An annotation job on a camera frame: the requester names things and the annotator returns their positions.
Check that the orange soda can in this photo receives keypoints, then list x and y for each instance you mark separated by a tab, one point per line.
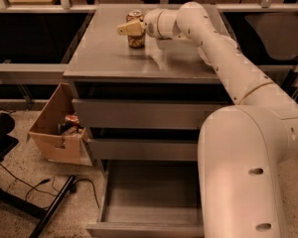
135	29

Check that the black stand leg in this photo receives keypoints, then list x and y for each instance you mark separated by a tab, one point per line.
291	78

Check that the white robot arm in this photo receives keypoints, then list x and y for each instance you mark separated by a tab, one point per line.
241	145

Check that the cardboard box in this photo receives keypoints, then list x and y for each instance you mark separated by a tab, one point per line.
44	131

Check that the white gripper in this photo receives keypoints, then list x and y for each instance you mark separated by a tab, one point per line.
151	23

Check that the grey drawer cabinet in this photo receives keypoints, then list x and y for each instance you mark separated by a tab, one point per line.
104	56

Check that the grey top drawer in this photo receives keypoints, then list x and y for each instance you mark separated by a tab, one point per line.
134	105

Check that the grey middle drawer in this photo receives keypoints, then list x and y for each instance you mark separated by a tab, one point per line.
144	144

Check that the grey drawer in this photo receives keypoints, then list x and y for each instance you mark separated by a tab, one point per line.
144	144
134	105
149	199

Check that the items in cardboard box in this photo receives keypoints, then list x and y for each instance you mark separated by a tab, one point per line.
70	126

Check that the grey bottom drawer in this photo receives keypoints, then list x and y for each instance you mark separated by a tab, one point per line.
149	199

